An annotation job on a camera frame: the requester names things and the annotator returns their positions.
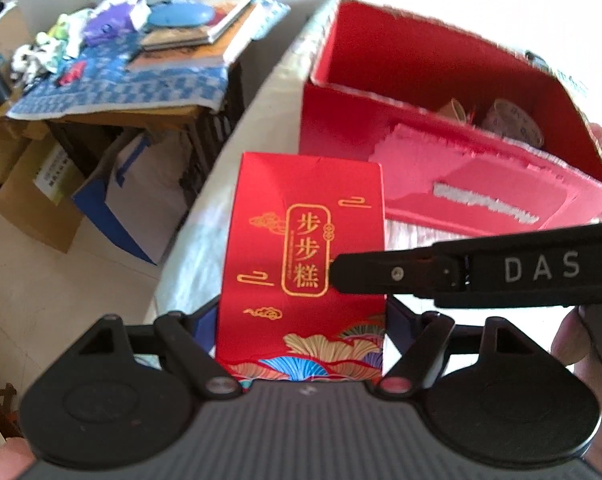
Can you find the small red gift box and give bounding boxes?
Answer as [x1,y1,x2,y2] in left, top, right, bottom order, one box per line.
[215,153,386,387]

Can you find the person right hand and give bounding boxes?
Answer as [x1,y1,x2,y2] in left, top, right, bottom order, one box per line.
[550,308,602,474]

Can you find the blue oval case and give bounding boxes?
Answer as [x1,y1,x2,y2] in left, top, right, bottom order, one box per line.
[147,2,215,28]

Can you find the brown cardboard boxes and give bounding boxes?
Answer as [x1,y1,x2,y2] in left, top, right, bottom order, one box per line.
[0,0,90,255]

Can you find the stack of books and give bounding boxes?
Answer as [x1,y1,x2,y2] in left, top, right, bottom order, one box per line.
[126,0,258,73]

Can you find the large red cardboard box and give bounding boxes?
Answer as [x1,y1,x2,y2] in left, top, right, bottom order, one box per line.
[299,0,602,236]

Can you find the small brown tape roll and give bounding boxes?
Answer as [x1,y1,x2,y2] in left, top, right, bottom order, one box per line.
[437,99,467,124]

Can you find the blue patterned table cloth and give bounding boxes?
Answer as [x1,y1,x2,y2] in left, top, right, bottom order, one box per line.
[5,0,293,123]

